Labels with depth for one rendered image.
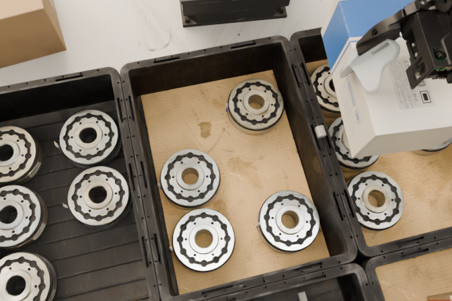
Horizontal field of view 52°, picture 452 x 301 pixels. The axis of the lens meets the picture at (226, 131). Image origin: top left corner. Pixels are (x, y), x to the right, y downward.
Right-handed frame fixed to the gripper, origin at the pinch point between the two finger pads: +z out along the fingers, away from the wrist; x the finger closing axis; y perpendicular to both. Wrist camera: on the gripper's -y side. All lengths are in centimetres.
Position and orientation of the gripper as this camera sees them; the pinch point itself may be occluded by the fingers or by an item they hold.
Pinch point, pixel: (393, 65)
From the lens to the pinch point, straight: 64.1
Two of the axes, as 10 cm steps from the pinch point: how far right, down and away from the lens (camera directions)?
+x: 9.9, -1.2, 1.0
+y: 1.4, 9.3, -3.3
